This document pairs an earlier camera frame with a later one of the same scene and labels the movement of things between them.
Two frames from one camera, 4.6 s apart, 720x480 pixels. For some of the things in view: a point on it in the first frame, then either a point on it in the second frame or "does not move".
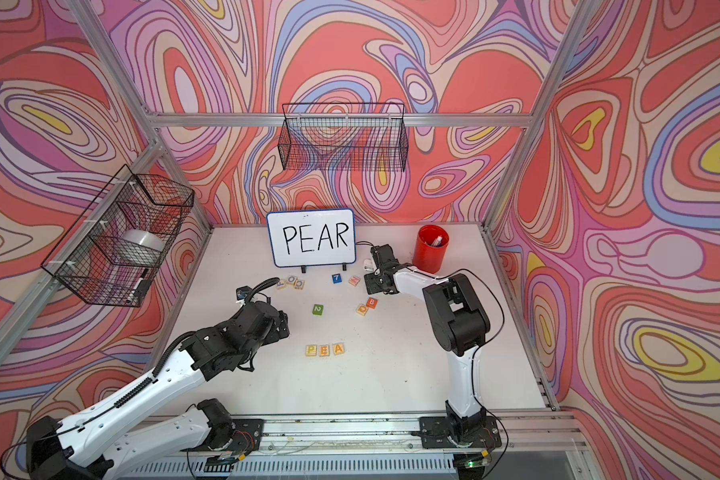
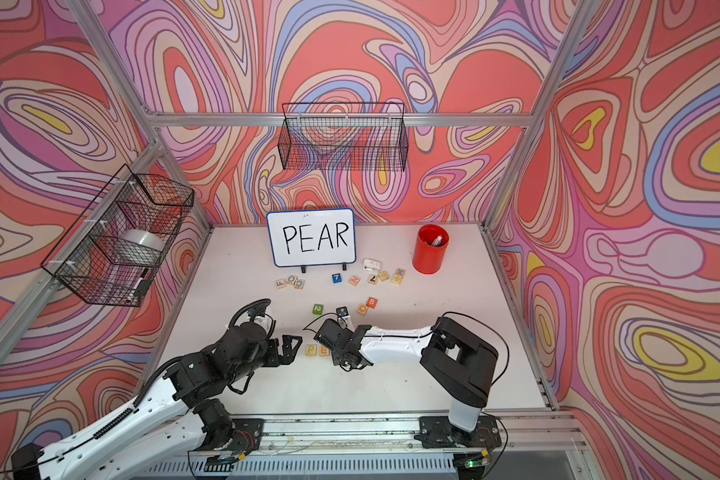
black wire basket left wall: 115,249 does not move
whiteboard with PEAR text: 315,237 does not move
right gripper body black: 374,282 -> 337,358
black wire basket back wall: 344,137 does not move
